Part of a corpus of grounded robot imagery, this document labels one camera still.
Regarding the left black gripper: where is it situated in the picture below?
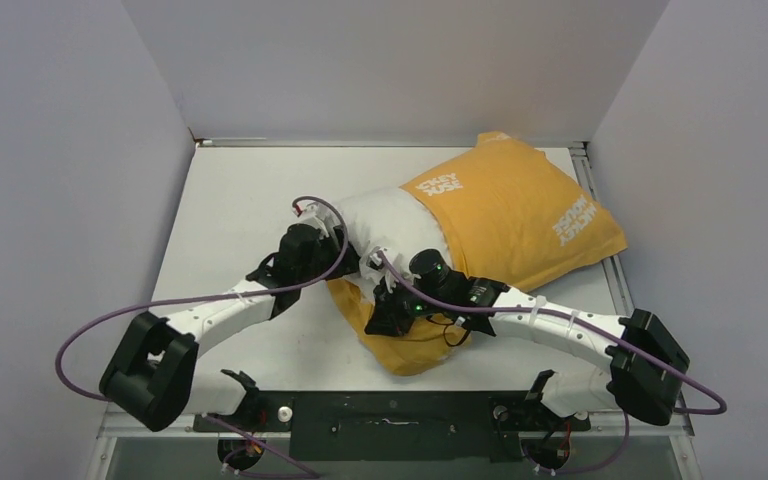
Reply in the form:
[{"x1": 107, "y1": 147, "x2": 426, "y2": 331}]
[{"x1": 297, "y1": 225, "x2": 368, "y2": 285}]

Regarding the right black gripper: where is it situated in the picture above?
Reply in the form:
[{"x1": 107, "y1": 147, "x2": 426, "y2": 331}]
[{"x1": 365, "y1": 272, "x2": 450, "y2": 337}]

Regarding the white pillow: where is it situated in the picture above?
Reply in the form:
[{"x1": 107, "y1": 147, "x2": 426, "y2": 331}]
[{"x1": 334, "y1": 187, "x2": 453, "y2": 288}]

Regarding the yellow and blue pillowcase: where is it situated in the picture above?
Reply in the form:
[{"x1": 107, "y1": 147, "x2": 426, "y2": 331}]
[{"x1": 326, "y1": 131, "x2": 629, "y2": 378}]

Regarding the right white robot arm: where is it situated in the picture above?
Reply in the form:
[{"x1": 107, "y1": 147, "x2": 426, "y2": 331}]
[{"x1": 366, "y1": 249, "x2": 690, "y2": 428}]

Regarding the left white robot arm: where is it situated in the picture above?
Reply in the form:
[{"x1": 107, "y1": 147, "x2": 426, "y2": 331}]
[{"x1": 99, "y1": 223, "x2": 358, "y2": 432}]

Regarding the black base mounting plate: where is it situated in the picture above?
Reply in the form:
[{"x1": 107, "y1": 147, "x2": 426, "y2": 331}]
[{"x1": 193, "y1": 391, "x2": 591, "y2": 462}]

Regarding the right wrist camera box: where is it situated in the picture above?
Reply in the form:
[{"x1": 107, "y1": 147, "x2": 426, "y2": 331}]
[{"x1": 362, "y1": 246, "x2": 389, "y2": 284}]

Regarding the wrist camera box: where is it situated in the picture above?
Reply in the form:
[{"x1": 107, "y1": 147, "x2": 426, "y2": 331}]
[
  {"x1": 362, "y1": 246, "x2": 389, "y2": 284},
  {"x1": 294, "y1": 202, "x2": 340, "y2": 237}
]

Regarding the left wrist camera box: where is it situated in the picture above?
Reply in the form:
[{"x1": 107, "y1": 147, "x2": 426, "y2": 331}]
[{"x1": 294, "y1": 202, "x2": 340, "y2": 237}]

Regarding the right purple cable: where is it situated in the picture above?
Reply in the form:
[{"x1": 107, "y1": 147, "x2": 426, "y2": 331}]
[{"x1": 375, "y1": 250, "x2": 728, "y2": 477}]

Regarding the purple cable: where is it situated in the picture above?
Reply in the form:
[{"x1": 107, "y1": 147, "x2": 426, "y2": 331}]
[
  {"x1": 54, "y1": 195, "x2": 351, "y2": 480},
  {"x1": 375, "y1": 250, "x2": 728, "y2": 477}
]

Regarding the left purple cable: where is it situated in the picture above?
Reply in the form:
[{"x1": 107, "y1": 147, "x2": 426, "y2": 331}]
[{"x1": 54, "y1": 195, "x2": 351, "y2": 480}]

